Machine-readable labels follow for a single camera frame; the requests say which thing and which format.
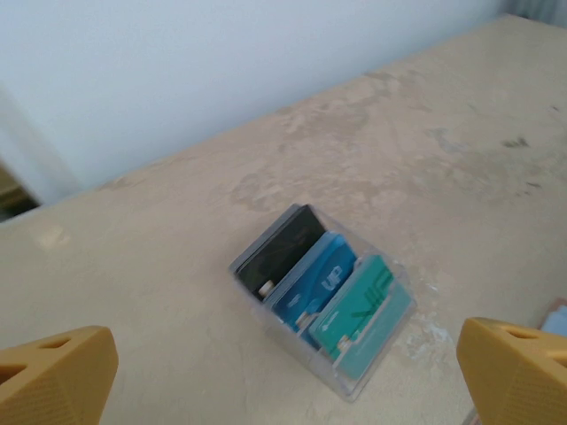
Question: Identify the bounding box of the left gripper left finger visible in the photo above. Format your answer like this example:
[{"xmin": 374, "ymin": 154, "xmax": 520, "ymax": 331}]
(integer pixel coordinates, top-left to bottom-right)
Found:
[{"xmin": 0, "ymin": 325, "xmax": 120, "ymax": 425}]

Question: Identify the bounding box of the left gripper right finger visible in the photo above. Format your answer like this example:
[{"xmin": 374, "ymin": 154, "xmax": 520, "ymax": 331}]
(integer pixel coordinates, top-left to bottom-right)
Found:
[{"xmin": 456, "ymin": 316, "xmax": 567, "ymax": 425}]

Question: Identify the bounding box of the pink card holder wallet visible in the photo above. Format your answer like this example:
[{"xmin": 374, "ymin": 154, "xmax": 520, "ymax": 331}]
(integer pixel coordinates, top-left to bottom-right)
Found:
[{"xmin": 538, "ymin": 298, "xmax": 567, "ymax": 333}]

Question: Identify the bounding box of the teal card stack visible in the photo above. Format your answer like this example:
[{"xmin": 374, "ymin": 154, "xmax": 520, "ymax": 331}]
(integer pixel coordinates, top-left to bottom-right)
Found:
[{"xmin": 307, "ymin": 254, "xmax": 413, "ymax": 382}]

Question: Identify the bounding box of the blue VIP card stack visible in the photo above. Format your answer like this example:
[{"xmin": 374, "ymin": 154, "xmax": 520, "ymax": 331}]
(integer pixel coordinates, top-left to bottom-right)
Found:
[{"xmin": 270, "ymin": 232, "xmax": 359, "ymax": 336}]

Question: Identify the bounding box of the black card stack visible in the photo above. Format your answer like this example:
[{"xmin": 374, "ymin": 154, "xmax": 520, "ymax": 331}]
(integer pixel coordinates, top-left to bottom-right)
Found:
[{"xmin": 233, "ymin": 204, "xmax": 328, "ymax": 305}]

